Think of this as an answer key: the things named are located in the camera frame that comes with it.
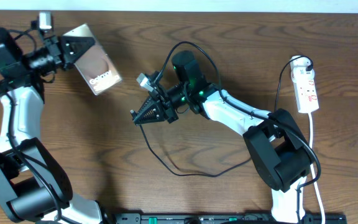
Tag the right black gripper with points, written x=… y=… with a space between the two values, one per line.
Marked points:
x=165 y=111

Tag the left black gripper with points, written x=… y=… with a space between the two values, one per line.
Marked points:
x=65 y=56

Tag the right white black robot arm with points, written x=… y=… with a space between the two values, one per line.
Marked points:
x=279 y=151

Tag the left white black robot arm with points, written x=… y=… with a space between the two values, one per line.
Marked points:
x=33 y=186

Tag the white power strip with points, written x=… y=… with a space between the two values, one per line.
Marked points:
x=302 y=76

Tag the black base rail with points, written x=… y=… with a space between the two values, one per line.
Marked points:
x=136 y=218

